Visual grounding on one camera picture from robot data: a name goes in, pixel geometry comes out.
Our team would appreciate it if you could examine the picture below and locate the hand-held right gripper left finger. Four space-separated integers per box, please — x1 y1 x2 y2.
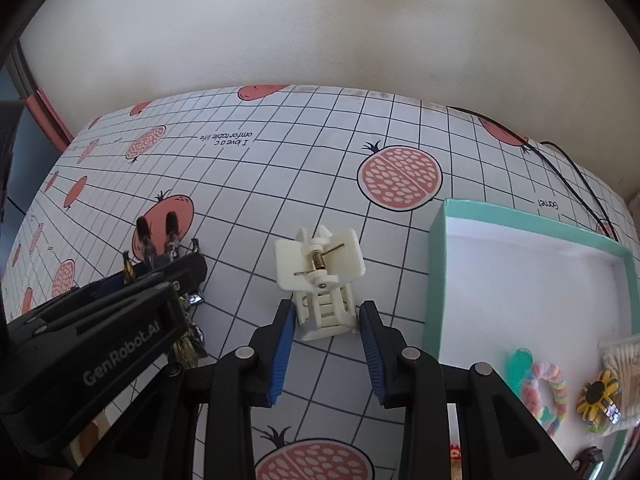
102 300 297 480

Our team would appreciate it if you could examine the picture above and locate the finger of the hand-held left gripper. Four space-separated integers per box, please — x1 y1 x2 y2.
75 265 157 305
75 252 208 322

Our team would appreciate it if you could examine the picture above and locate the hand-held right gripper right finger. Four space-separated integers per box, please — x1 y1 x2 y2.
359 301 577 480

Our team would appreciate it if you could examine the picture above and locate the black gold hair clip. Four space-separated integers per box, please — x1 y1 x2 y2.
121 212 207 368

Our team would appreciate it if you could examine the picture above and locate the white hair claw clip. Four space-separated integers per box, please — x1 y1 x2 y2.
275 226 367 343

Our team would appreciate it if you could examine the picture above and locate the green hair claw clip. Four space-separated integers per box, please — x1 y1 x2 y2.
506 347 538 396

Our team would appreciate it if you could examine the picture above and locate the teal box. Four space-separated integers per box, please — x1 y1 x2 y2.
421 197 640 480

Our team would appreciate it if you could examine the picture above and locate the pastel spiral hair tie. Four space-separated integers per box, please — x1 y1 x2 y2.
520 360 571 438

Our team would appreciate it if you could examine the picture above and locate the sunflower hair clip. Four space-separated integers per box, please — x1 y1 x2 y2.
576 367 622 433

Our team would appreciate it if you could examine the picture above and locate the cotton swab bag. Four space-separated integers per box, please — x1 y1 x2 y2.
599 332 640 431

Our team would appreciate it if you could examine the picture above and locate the pomegranate print grid tablecloth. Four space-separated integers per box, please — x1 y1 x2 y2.
0 84 640 480

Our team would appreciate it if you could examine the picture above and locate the dark blue door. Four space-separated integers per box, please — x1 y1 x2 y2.
0 60 31 221

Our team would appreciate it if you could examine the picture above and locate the black shiny hair clip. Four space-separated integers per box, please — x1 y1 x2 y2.
570 446 607 480

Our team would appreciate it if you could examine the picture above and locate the pink door frame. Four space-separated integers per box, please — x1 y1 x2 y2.
25 87 75 153

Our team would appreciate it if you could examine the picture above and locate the black cable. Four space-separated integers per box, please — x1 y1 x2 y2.
530 141 620 241
445 106 608 226

